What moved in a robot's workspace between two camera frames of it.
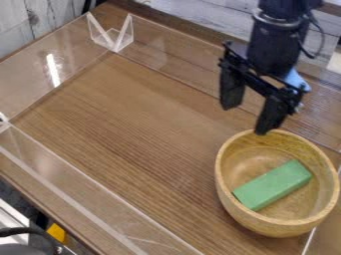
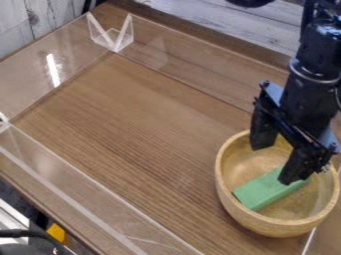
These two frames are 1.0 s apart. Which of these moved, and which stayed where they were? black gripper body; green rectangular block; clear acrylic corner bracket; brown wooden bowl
Moved: black gripper body
Stayed: clear acrylic corner bracket; brown wooden bowl; green rectangular block
